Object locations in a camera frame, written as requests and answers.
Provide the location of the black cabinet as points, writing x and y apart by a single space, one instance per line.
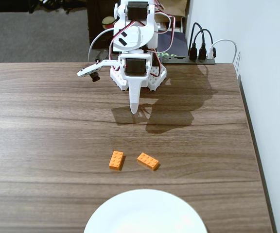
95 14

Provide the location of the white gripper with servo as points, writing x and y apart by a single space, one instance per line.
135 69

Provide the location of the orange lego brick with label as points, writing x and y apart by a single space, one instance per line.
116 160

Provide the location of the dark navy box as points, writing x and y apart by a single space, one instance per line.
176 41

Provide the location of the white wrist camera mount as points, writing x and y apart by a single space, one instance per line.
91 69

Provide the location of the black usb hub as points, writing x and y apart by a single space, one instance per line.
181 60

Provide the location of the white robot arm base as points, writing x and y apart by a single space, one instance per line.
158 77

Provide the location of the white plate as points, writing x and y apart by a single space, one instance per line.
145 213

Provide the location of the dark cluttered equipment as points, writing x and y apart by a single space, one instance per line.
8 4

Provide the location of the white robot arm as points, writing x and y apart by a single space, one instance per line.
135 36

